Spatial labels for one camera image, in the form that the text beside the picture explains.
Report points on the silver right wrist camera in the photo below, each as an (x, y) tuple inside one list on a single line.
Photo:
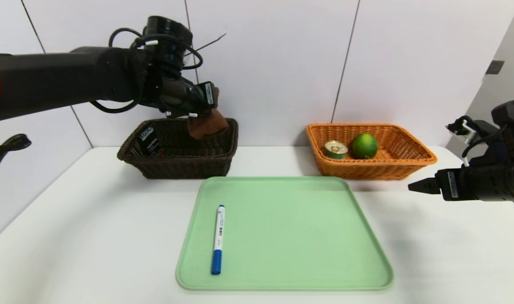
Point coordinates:
[(468, 127)]

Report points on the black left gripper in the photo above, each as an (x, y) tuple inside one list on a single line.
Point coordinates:
[(207, 95)]

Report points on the black facial cleanser tube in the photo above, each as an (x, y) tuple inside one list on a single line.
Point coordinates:
[(149, 141)]

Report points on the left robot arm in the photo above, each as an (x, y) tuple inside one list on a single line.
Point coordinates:
[(63, 78)]

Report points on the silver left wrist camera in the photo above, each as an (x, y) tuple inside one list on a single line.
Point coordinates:
[(193, 115)]

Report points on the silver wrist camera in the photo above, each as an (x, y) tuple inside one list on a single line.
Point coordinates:
[(468, 127), (193, 115)]

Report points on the white marker with blue cap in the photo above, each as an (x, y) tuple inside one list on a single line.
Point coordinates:
[(219, 236)]

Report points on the grey wall switch plate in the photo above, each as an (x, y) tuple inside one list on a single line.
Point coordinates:
[(495, 67)]

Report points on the tin can with pull tab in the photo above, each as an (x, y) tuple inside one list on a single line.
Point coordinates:
[(336, 150)]

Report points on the light green plastic tray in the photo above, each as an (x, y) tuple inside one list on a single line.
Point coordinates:
[(290, 236)]

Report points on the dark brown wicker basket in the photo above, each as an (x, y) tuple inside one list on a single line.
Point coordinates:
[(185, 162)]

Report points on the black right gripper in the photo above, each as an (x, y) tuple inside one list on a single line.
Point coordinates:
[(450, 184)]

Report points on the brown towel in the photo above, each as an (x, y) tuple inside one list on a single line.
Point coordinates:
[(208, 124)]

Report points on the orange wicker basket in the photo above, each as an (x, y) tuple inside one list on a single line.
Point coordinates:
[(392, 164)]

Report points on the green lime fruit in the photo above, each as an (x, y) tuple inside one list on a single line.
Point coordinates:
[(364, 145)]

